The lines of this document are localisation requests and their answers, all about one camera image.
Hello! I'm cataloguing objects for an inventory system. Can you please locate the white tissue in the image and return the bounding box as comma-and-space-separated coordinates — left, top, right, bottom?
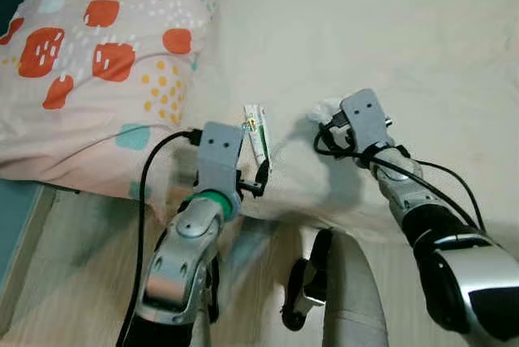
307, 97, 345, 125

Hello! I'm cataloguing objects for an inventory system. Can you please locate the pink patterned pillow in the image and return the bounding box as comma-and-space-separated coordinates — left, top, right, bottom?
0, 0, 224, 202

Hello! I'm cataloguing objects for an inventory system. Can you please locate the grey robot left leg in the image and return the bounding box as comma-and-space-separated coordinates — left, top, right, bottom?
193, 219, 281, 347

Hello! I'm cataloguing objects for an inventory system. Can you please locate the cream sheeted bed mattress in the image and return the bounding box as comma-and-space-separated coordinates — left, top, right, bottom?
122, 0, 519, 255

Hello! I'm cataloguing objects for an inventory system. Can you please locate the white baseboard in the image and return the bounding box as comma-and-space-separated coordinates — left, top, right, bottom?
0, 185, 58, 332

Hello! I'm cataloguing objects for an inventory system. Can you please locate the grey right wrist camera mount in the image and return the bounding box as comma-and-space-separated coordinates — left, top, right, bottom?
341, 89, 390, 153

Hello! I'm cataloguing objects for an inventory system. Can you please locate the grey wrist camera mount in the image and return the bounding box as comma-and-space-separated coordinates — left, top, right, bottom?
341, 89, 390, 153
197, 122, 244, 198

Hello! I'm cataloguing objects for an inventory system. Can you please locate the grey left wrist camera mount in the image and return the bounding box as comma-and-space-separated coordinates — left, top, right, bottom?
197, 122, 244, 198

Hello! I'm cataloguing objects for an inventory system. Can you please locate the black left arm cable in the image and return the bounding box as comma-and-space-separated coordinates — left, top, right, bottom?
118, 128, 204, 347

